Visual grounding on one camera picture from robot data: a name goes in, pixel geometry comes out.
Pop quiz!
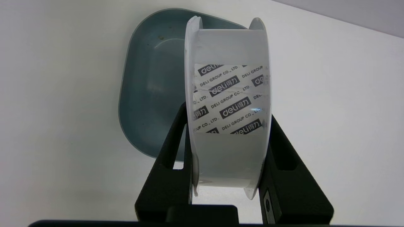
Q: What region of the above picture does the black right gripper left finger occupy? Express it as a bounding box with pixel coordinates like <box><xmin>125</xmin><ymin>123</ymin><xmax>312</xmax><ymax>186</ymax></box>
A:
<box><xmin>135</xmin><ymin>101</ymin><xmax>193</xmax><ymax>224</ymax></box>

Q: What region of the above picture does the grey dish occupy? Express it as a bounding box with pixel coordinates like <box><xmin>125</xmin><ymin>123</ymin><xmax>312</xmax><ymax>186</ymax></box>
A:
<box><xmin>118</xmin><ymin>8</ymin><xmax>250</xmax><ymax>160</ymax></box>

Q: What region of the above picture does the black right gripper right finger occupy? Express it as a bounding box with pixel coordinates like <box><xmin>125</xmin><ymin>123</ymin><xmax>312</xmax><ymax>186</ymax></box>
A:
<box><xmin>258</xmin><ymin>113</ymin><xmax>335</xmax><ymax>225</ymax></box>

